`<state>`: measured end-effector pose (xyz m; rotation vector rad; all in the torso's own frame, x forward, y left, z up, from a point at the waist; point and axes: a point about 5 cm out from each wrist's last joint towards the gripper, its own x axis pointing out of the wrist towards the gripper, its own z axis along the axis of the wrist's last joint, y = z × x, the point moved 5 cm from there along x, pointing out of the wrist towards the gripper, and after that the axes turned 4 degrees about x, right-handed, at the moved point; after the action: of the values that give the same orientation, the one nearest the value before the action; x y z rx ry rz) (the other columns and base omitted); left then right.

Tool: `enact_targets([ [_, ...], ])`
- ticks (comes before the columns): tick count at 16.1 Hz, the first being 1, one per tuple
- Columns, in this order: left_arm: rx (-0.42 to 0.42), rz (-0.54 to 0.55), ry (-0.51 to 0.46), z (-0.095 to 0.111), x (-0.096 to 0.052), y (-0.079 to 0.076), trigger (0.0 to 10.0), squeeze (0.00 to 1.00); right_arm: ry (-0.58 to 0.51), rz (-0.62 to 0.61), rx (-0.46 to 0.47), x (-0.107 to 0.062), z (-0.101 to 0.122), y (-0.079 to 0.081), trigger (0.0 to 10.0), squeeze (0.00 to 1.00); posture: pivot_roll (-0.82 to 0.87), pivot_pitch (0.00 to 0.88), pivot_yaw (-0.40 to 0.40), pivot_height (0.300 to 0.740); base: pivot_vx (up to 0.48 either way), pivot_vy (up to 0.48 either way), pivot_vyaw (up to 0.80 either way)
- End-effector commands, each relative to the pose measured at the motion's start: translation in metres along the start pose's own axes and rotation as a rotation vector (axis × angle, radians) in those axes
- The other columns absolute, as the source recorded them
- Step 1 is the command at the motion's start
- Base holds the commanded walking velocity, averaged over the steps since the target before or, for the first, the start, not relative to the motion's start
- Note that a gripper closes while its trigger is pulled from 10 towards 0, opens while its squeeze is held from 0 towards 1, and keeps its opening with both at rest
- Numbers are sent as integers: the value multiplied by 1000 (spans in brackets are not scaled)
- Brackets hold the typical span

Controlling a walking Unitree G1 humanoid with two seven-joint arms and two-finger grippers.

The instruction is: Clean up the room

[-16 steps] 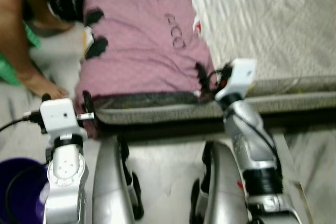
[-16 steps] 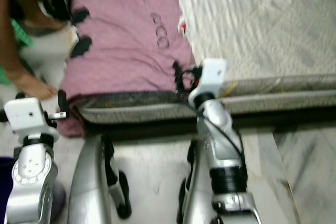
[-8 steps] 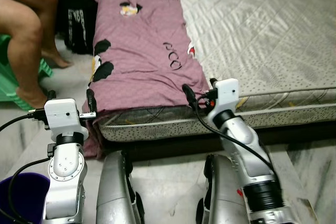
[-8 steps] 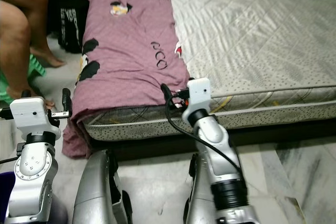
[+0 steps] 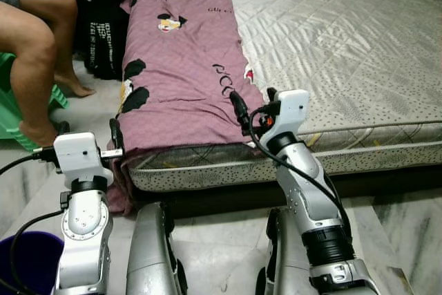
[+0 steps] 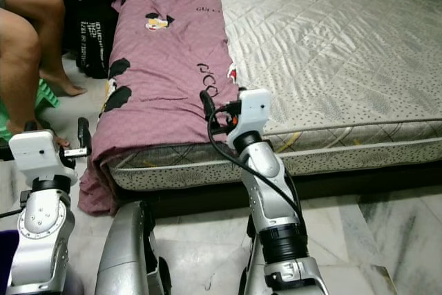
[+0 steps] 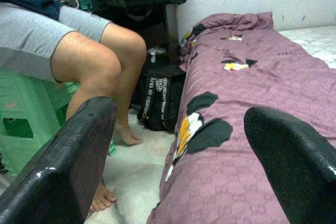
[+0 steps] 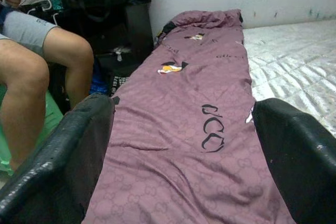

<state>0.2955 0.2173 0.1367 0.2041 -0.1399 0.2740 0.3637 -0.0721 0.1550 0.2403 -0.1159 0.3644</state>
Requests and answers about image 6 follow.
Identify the green plastic stool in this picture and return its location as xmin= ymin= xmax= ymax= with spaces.
xmin=0 ymin=77 xmax=59 ymax=140

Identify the pink cartoon print blanket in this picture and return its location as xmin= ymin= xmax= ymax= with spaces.
xmin=77 ymin=0 xmax=242 ymax=216

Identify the person in grey shorts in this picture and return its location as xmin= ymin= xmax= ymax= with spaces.
xmin=0 ymin=0 xmax=89 ymax=145

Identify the white quilted mattress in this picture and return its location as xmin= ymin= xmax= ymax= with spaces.
xmin=107 ymin=0 xmax=442 ymax=192

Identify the black bag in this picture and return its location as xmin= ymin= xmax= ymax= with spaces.
xmin=66 ymin=0 xmax=119 ymax=80

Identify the grey left robot leg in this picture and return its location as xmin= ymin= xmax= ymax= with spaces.
xmin=95 ymin=202 xmax=172 ymax=295

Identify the grey robot leg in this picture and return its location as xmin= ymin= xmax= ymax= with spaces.
xmin=238 ymin=216 xmax=270 ymax=295
xmin=95 ymin=202 xmax=172 ymax=295

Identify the purple waste bin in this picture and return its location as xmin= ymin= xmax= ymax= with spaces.
xmin=0 ymin=229 xmax=20 ymax=295

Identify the grey right robot leg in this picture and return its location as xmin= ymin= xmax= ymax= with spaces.
xmin=238 ymin=216 xmax=270 ymax=295

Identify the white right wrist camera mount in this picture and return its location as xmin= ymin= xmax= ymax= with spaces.
xmin=231 ymin=88 xmax=272 ymax=142

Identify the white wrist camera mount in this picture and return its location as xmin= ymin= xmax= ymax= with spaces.
xmin=231 ymin=88 xmax=272 ymax=142
xmin=9 ymin=129 xmax=77 ymax=189

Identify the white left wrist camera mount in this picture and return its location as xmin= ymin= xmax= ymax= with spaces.
xmin=9 ymin=129 xmax=77 ymax=189

